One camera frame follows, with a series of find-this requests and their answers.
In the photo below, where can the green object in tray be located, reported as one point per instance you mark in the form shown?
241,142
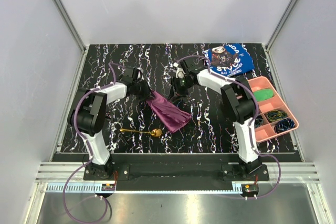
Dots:
263,94

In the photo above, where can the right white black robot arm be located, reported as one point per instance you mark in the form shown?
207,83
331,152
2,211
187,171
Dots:
239,103

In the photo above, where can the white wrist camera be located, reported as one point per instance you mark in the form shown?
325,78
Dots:
179,72
139,73

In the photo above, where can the front aluminium rail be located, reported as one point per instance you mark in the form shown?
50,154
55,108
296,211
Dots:
290,172

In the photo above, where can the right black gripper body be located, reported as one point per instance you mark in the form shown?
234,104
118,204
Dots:
181,85

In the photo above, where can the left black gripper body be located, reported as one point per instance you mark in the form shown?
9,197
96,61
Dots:
139,87

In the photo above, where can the right aluminium frame post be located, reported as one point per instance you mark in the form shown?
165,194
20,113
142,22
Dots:
289,9

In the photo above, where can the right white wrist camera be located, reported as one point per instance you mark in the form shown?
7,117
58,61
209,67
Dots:
179,72

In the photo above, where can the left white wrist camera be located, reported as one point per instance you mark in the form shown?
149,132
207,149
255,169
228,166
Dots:
139,73

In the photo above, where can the blue printed cloth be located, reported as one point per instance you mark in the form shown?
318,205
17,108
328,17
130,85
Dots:
229,59

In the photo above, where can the pink compartment tray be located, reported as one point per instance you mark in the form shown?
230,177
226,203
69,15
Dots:
277,118

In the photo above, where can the left aluminium frame post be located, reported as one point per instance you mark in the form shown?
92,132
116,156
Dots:
69,24

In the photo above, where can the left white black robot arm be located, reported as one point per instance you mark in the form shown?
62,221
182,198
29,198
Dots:
88,112

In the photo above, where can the magenta cloth napkin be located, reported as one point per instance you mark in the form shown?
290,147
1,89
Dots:
170,115

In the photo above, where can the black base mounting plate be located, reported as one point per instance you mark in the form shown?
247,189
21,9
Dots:
205,181

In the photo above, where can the aluminium frame post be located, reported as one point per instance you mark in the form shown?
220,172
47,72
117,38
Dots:
69,24
289,9

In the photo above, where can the gold spoon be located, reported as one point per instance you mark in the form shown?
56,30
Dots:
154,132

